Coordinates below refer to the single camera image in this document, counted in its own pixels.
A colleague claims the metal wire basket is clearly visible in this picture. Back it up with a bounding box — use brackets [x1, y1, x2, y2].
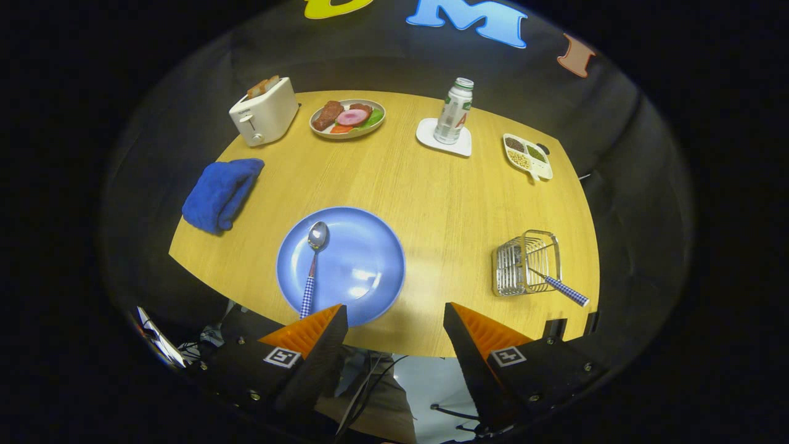
[491, 229, 563, 298]

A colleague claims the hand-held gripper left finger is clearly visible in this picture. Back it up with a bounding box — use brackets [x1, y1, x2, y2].
[198, 303, 350, 426]

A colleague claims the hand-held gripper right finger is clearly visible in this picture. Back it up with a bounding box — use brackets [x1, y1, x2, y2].
[443, 302, 608, 432]

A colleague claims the fork with checkered handle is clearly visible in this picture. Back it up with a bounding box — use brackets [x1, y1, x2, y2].
[527, 265, 591, 308]

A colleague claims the grey food plate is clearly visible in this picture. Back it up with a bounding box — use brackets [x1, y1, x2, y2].
[309, 99, 386, 140]

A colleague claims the white and green bottle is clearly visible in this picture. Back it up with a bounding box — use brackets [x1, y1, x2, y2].
[433, 77, 475, 146]

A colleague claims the blue round plate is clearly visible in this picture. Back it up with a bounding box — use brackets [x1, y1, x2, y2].
[276, 206, 406, 327]

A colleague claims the spoon with checkered handle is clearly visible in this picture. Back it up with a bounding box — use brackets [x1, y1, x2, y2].
[300, 221, 329, 320]

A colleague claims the white striped object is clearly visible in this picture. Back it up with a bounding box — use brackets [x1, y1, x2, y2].
[137, 306, 187, 369]

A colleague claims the white divided grain dish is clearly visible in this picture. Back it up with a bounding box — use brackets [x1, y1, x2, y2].
[502, 133, 554, 183]

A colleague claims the blue folded towel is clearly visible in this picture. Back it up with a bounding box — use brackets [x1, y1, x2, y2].
[181, 158, 266, 236]

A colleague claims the white toaster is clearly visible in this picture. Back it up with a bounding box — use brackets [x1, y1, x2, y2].
[229, 76, 300, 147]

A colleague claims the white square coaster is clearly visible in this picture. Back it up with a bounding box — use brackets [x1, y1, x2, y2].
[415, 118, 473, 157]

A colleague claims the person's trouser leg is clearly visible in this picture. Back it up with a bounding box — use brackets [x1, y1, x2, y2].
[314, 345, 417, 444]

